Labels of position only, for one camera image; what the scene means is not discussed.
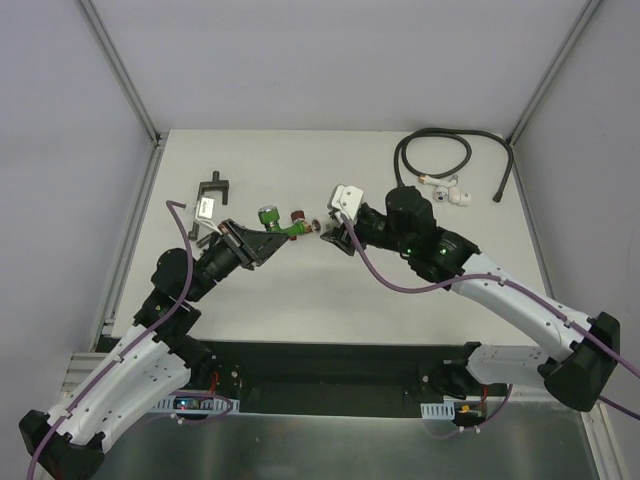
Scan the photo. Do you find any grey metal faucet fixture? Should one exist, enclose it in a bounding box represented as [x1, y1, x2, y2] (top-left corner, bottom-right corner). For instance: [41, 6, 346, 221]
[195, 232, 219, 249]

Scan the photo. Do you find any white elbow pipe fitting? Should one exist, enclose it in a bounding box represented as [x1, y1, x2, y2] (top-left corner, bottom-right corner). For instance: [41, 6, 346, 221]
[311, 218, 329, 235]

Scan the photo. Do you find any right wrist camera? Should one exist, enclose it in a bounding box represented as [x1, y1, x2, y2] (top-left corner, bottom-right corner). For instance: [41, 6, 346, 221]
[327, 184, 364, 223]

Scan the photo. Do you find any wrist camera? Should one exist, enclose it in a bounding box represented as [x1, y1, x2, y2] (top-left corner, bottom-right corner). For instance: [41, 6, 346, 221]
[186, 196, 218, 232]
[327, 184, 364, 223]

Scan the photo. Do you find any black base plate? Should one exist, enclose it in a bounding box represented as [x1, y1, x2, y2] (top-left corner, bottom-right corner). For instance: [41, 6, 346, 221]
[94, 337, 571, 416]

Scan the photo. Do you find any dark grey flexible hose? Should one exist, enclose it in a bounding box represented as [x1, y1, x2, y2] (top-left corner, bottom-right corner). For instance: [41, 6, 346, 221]
[393, 127, 516, 204]

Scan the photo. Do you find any aluminium frame rail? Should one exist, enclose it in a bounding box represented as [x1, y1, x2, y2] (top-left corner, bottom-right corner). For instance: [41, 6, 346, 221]
[61, 352, 107, 393]

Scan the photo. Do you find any brown plastic faucet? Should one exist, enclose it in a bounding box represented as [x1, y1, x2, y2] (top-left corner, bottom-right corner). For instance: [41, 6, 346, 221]
[290, 210, 306, 223]

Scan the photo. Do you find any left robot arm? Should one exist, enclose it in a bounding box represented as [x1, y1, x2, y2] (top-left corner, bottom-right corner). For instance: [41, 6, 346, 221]
[19, 219, 288, 479]

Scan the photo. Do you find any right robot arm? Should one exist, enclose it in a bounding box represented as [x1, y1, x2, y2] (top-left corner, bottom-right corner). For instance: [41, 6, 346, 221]
[322, 184, 622, 412]

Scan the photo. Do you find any green plastic faucet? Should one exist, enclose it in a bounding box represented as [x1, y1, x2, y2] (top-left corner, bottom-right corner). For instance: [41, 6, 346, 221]
[257, 205, 312, 241]

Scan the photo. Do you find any white faucet with blue cap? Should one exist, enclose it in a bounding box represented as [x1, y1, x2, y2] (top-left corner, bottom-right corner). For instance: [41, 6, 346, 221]
[419, 175, 471, 207]

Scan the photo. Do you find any grey metal faucet bracket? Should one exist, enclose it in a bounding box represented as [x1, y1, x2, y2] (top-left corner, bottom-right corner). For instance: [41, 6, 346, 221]
[188, 170, 230, 241]

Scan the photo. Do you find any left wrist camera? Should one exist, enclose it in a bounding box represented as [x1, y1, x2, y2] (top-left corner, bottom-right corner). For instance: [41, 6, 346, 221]
[186, 196, 218, 232]

